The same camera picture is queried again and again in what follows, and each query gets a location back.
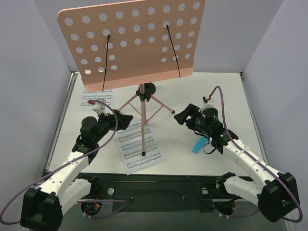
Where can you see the sheet music page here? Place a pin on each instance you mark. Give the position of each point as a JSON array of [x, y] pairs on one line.
[[129, 142], [106, 95]]

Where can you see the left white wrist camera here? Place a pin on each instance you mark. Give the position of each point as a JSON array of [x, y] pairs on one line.
[[99, 107]]

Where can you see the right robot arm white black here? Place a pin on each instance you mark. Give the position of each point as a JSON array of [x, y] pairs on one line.
[[274, 193]]

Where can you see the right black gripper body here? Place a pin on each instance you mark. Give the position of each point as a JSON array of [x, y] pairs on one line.
[[191, 118]]

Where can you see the black microphone desk stand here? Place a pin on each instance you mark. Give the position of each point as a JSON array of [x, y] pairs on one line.
[[146, 90]]

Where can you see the pink perforated music stand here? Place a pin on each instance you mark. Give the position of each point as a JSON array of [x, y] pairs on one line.
[[133, 42]]

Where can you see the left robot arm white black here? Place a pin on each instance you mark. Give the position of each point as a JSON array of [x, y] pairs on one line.
[[44, 207]]

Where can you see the blue toy microphone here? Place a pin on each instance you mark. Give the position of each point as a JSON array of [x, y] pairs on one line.
[[200, 144]]

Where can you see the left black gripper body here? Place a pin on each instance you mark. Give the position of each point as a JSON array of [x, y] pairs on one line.
[[116, 120]]

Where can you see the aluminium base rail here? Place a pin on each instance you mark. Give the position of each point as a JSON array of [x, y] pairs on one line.
[[184, 188]]

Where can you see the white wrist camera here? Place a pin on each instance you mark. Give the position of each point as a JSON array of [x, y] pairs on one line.
[[99, 107], [208, 103]]

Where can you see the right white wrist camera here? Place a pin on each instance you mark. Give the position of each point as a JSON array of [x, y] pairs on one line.
[[208, 103]]

